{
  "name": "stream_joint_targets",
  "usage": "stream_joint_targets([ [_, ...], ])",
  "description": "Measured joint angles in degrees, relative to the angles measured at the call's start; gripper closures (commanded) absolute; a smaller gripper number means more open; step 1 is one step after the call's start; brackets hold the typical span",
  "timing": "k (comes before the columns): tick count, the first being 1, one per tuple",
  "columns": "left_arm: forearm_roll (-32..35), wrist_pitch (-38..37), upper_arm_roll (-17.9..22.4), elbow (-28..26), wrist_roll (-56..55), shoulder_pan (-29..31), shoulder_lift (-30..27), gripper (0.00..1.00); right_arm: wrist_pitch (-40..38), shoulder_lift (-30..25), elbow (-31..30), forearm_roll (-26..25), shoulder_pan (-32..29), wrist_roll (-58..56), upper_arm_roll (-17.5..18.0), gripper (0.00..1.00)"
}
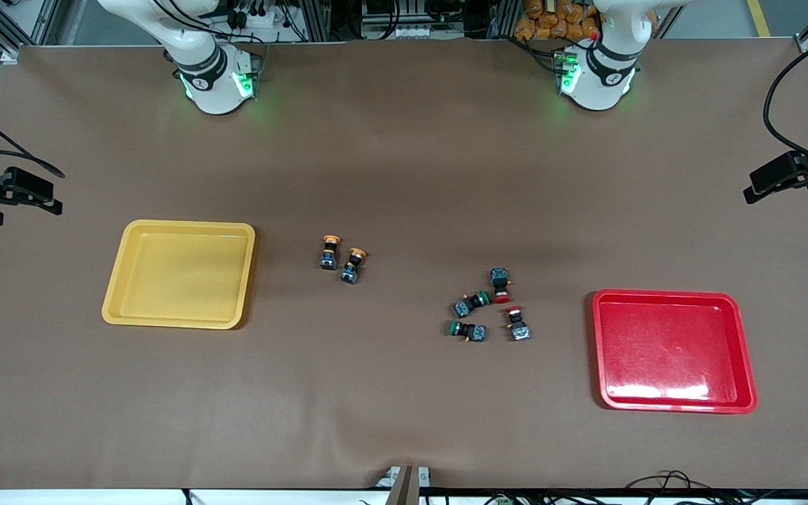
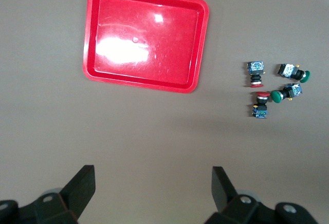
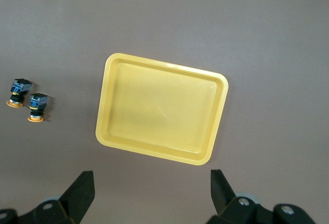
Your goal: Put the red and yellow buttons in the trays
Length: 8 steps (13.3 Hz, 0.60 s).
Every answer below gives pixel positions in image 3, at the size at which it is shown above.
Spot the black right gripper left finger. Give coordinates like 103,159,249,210
17,170,96,224

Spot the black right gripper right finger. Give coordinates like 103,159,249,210
208,169,260,224

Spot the yellow mushroom push button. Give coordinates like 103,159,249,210
27,92,49,122
6,78,33,108

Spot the yellow plastic tray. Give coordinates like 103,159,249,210
95,52,230,167

